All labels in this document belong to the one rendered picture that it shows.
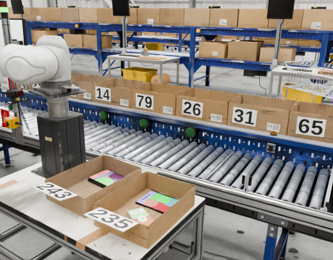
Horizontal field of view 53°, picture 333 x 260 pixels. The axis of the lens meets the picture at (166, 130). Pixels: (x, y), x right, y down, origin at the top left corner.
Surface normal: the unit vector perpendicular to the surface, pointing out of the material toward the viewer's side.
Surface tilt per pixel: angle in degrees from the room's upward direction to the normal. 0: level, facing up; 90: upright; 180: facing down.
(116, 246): 0
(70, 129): 90
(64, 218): 0
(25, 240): 0
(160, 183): 89
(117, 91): 90
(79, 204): 90
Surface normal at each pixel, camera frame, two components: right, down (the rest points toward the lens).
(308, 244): 0.02, -0.95
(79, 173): 0.81, 0.18
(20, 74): -0.07, 0.33
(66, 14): -0.48, 0.27
